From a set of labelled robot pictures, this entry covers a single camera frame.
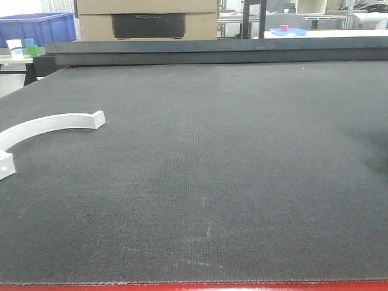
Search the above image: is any blue tray with red cube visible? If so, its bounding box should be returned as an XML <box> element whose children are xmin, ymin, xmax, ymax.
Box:
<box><xmin>270</xmin><ymin>25</ymin><xmax>307</xmax><ymax>36</ymax></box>

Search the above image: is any large blue plastic crate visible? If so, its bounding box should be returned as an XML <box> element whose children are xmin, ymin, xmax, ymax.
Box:
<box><xmin>1</xmin><ymin>12</ymin><xmax>76</xmax><ymax>48</ymax></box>

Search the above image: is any white curved PVC pipe clamp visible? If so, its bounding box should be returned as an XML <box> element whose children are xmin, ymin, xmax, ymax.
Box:
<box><xmin>1</xmin><ymin>110</ymin><xmax>105</xmax><ymax>179</ymax></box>

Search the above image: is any cardboard box with black print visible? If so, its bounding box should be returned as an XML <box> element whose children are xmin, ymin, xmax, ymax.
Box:
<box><xmin>75</xmin><ymin>0</ymin><xmax>219</xmax><ymax>41</ymax></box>

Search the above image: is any dark grey table mat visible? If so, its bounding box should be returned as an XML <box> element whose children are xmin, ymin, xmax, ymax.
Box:
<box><xmin>1</xmin><ymin>61</ymin><xmax>387</xmax><ymax>284</ymax></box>

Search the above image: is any green plastic cup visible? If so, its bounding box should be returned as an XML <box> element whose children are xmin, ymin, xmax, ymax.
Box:
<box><xmin>27</xmin><ymin>45</ymin><xmax>39</xmax><ymax>58</ymax></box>

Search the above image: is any blue plastic cup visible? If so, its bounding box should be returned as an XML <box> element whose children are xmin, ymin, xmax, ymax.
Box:
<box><xmin>24</xmin><ymin>38</ymin><xmax>35</xmax><ymax>48</ymax></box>

